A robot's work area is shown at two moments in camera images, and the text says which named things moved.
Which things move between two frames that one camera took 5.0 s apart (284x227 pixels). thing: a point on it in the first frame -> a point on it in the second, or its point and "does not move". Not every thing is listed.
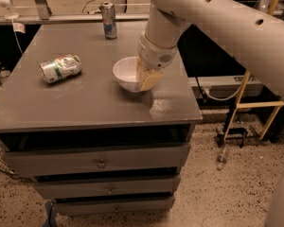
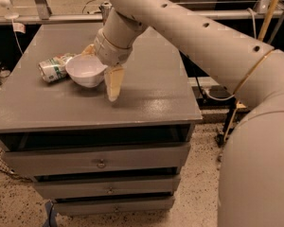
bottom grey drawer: (156, 204) does not move
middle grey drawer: (108, 186) does not move
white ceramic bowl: (125, 73) -> (85, 70)
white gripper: (151, 56) -> (111, 53)
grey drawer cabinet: (93, 147) does not move
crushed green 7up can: (61, 68) does not move
